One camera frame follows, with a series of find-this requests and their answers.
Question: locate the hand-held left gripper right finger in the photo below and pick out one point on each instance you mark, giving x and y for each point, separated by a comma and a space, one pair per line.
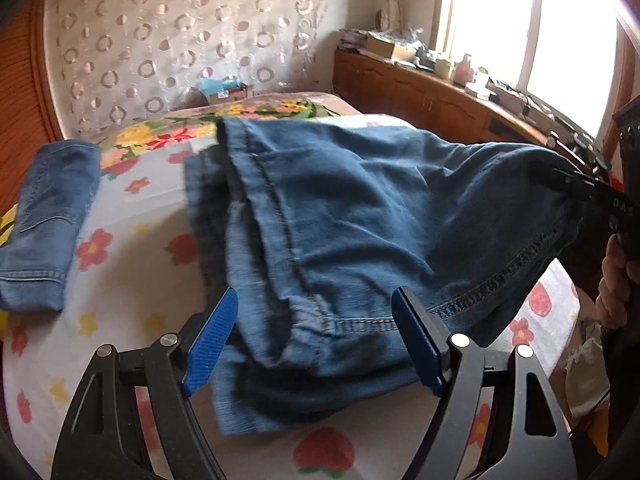
417, 341

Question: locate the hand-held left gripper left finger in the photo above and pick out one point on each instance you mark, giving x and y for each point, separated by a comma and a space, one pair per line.
210, 341

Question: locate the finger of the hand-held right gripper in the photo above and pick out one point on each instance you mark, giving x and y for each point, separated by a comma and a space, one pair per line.
580, 184

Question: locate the blue denim pants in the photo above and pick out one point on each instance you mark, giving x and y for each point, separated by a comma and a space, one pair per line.
50, 210
350, 200

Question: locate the folded blue denim pants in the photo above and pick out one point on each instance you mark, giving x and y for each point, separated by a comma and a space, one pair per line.
50, 210

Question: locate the person's right hand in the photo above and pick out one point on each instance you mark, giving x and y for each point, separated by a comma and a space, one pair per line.
615, 290

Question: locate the white floral bed sheet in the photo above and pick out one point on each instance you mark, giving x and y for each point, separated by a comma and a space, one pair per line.
140, 270

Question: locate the pink container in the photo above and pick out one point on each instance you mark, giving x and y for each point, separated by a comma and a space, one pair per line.
465, 70

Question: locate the long wooden cabinet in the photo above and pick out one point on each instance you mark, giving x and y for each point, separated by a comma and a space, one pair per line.
430, 100

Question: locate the white crumpled cloth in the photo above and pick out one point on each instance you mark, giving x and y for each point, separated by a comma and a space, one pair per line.
587, 375

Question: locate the white jar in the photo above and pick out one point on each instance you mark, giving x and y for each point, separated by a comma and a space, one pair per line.
443, 69

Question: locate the bright window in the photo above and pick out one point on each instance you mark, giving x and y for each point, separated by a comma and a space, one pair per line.
500, 20

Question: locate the flower-print plush blanket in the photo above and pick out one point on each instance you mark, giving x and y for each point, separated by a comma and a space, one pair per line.
150, 135

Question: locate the brown cardboard box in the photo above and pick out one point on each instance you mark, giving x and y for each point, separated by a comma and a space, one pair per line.
385, 50

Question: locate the small cardboard box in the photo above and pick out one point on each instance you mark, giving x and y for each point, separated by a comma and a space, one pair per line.
231, 96

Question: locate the blue plastic bag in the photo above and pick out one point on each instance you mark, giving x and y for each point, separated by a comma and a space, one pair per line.
217, 84

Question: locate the pile of papers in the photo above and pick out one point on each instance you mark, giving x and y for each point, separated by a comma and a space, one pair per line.
354, 40

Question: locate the patterned padded headboard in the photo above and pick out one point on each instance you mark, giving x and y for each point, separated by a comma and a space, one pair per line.
175, 25

